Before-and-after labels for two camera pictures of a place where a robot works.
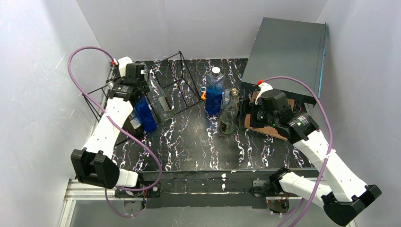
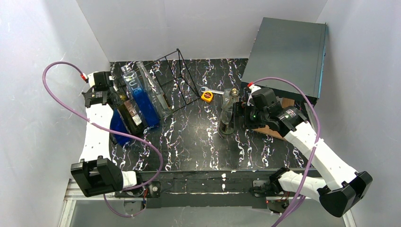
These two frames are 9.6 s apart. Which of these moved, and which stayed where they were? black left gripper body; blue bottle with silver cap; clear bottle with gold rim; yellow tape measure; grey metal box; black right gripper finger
Moved: black right gripper finger; blue bottle with silver cap; black left gripper body
Stayed: grey metal box; clear bottle with gold rim; yellow tape measure
